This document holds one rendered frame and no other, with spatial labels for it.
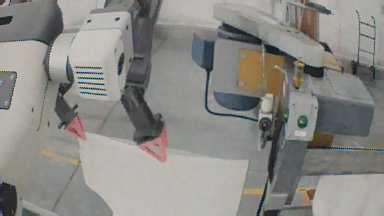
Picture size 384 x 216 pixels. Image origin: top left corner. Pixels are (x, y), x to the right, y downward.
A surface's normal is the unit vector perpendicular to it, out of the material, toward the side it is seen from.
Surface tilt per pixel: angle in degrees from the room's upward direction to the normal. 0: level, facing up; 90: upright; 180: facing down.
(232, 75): 90
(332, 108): 90
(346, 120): 90
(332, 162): 90
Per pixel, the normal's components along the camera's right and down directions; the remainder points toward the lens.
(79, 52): -0.15, 0.38
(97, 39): -0.02, -0.60
